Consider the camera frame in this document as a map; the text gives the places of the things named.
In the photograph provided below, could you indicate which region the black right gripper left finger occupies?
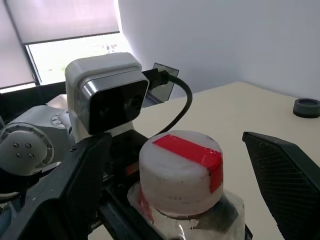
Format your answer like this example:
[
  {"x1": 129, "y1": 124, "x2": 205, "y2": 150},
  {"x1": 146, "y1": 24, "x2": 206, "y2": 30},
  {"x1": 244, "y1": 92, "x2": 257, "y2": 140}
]
[{"x1": 13, "y1": 134, "x2": 113, "y2": 240}]

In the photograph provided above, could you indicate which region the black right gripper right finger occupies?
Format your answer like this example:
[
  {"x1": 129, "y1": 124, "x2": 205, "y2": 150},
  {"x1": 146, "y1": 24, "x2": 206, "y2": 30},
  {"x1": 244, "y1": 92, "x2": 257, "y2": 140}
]
[{"x1": 241, "y1": 130, "x2": 320, "y2": 240}]

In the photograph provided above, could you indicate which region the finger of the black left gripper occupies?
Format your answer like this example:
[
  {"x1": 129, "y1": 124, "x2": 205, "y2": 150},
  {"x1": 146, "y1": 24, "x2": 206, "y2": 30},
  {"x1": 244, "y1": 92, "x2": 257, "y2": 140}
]
[
  {"x1": 96, "y1": 197, "x2": 162, "y2": 240},
  {"x1": 244, "y1": 222, "x2": 254, "y2": 240}
]

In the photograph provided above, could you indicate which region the clear plastic bottle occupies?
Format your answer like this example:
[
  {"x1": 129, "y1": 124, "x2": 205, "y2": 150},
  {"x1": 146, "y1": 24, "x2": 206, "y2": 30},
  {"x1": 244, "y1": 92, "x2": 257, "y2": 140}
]
[{"x1": 127, "y1": 129, "x2": 247, "y2": 240}]

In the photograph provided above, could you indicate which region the white cap with red tape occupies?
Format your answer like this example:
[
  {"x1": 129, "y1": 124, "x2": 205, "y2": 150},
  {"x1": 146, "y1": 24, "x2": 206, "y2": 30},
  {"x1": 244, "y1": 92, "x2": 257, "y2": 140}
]
[{"x1": 138, "y1": 129, "x2": 224, "y2": 219}]

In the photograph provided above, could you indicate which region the black round cap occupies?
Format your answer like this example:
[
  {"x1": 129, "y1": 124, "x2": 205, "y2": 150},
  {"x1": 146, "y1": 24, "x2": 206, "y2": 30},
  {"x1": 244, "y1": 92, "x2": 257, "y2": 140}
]
[{"x1": 292, "y1": 98, "x2": 320, "y2": 119}]

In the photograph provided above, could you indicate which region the dark laptop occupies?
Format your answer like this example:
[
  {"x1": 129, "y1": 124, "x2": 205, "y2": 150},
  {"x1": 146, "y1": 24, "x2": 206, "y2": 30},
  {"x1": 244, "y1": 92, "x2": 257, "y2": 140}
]
[{"x1": 143, "y1": 62, "x2": 180, "y2": 109}]

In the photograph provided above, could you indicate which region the wide grey roller blind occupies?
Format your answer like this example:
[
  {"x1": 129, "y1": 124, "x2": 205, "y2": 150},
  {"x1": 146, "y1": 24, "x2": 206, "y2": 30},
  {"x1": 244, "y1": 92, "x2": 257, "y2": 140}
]
[{"x1": 6, "y1": 0, "x2": 121, "y2": 45}]

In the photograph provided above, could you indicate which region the narrow grey roller blind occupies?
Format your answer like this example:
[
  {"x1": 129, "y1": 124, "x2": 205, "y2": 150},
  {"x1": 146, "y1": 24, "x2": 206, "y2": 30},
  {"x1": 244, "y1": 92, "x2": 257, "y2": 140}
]
[{"x1": 0, "y1": 0, "x2": 36, "y2": 90}]

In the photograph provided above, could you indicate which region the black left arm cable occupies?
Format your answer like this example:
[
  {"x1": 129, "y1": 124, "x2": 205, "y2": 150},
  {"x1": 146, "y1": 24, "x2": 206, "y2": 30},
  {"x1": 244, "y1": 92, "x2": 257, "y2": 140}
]
[{"x1": 141, "y1": 67, "x2": 194, "y2": 137}]

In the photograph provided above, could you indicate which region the window with black frame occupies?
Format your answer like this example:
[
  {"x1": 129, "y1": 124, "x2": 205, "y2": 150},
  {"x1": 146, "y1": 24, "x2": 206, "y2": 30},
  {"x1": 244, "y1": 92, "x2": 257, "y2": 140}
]
[{"x1": 23, "y1": 31, "x2": 141, "y2": 86}]

